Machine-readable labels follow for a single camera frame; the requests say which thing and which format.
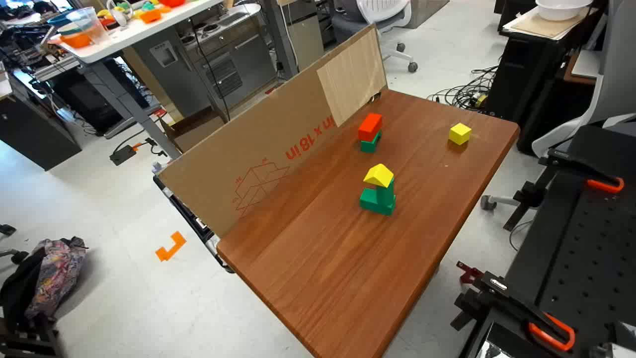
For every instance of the white bowl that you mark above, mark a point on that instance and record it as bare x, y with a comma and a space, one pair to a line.
562, 8

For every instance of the yellow cube block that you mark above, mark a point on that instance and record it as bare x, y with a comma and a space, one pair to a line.
459, 134

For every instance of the open cardboard box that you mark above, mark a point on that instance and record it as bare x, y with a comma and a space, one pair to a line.
194, 132

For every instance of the small green block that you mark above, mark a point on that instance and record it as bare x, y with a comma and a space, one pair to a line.
369, 146

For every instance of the white folding table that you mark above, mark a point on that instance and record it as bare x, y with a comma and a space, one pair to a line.
131, 32

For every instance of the black stand leg with caster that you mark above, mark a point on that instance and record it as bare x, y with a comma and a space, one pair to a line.
528, 195

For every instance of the orange bowl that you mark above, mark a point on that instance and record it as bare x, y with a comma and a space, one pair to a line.
149, 14

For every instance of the beige board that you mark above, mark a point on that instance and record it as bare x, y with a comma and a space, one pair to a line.
528, 26

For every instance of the light wooden board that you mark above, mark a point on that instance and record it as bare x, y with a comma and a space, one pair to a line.
349, 76

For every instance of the patterned backpack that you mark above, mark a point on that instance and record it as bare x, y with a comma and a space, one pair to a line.
51, 271

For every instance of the black power adapter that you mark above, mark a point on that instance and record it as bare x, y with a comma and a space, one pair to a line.
121, 154

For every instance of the black cabinet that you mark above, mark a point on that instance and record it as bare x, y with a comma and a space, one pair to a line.
528, 86

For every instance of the white office chair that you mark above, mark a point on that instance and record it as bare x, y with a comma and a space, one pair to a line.
383, 10

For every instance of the clear plastic container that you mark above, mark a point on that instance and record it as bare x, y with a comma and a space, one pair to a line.
79, 30

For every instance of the black perforated breadboard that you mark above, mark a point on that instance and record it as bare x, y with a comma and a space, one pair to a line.
582, 265

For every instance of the yellow wedge block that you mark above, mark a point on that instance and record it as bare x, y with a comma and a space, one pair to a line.
377, 175

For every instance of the black cart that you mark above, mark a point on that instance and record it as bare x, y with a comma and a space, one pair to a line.
31, 132

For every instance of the gray and white chair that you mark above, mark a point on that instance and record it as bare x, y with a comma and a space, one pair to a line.
618, 66

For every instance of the orange floor bracket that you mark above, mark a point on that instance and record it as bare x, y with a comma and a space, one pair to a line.
165, 253

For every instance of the large green block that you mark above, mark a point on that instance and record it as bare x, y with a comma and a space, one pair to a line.
377, 201

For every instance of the black table frame rail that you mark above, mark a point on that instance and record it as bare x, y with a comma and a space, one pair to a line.
190, 219

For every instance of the brown cardboard panel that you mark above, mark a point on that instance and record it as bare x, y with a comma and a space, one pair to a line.
250, 152

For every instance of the orange block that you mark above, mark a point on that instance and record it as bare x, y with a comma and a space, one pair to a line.
369, 126

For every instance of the gray toy kitchen cabinet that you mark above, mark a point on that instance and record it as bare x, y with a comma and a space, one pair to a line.
218, 60

